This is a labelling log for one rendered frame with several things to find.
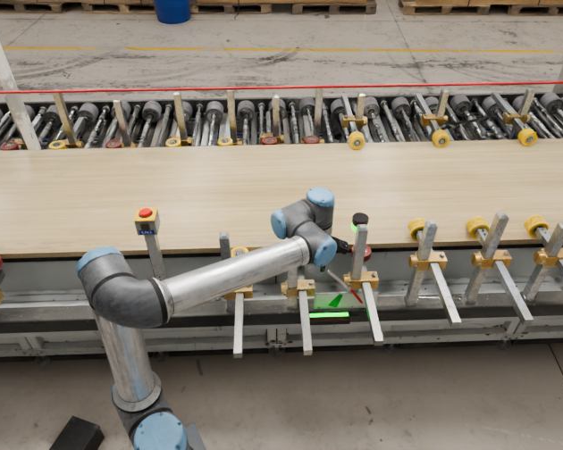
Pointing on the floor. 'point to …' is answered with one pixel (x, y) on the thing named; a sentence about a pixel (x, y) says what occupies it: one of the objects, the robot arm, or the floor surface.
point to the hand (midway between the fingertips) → (321, 272)
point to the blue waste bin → (172, 11)
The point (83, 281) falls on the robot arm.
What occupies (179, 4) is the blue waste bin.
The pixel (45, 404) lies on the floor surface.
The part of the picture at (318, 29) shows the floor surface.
